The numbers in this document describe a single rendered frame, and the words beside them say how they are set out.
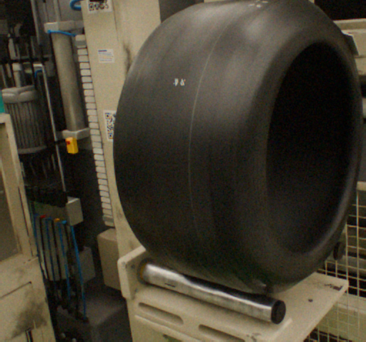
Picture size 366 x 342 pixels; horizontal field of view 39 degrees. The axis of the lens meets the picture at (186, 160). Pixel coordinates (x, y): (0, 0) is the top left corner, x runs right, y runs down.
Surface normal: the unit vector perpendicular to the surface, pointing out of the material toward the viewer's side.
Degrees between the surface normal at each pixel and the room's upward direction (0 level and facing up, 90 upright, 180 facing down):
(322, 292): 0
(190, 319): 90
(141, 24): 90
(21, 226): 90
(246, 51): 55
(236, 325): 0
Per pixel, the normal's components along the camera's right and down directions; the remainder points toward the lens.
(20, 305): 0.78, 0.10
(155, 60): -0.52, -0.45
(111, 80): -0.62, 0.28
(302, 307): -0.11, -0.95
